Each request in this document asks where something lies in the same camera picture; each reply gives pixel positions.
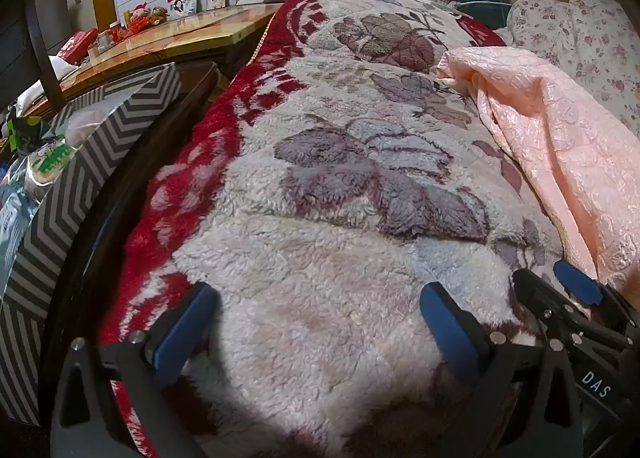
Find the glass jar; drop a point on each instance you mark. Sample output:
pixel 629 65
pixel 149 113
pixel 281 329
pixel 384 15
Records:
pixel 103 40

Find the floral fleece blanket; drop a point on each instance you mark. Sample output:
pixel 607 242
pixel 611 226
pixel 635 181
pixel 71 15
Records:
pixel 325 263

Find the glass topped wooden coffee table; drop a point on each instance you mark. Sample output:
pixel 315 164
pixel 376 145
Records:
pixel 190 33

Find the floral sofa cushion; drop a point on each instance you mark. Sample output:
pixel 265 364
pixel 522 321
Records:
pixel 585 43

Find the red gift bag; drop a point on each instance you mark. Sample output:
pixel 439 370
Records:
pixel 77 45

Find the chevron striped cardboard box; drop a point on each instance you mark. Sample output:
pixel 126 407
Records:
pixel 60 238

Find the silver snack packet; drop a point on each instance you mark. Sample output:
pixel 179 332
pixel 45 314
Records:
pixel 15 223

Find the green white snack packet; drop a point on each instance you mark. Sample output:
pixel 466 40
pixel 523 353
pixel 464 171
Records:
pixel 47 160

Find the small photo frame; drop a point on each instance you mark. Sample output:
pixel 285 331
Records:
pixel 216 1

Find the couple photo frame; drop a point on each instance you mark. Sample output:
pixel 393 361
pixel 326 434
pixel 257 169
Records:
pixel 182 5

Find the dark wooden chair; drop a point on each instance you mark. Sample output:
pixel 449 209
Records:
pixel 45 58

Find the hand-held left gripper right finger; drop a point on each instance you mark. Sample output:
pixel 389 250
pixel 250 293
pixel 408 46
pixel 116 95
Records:
pixel 447 328

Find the pink quilted blanket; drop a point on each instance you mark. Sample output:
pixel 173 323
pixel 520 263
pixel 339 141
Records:
pixel 560 153

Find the grey cabinet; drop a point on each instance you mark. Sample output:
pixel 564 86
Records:
pixel 50 5

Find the brown teddy bear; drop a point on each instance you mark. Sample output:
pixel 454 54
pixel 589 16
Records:
pixel 159 14

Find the red hat plush doll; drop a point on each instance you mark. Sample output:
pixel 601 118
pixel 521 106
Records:
pixel 139 14

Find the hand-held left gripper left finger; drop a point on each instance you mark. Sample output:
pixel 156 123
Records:
pixel 182 328

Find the red ornaments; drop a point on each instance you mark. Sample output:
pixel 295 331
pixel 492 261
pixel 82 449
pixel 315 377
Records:
pixel 125 31

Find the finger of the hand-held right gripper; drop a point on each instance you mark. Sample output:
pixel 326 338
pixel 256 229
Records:
pixel 535 295
pixel 577 280

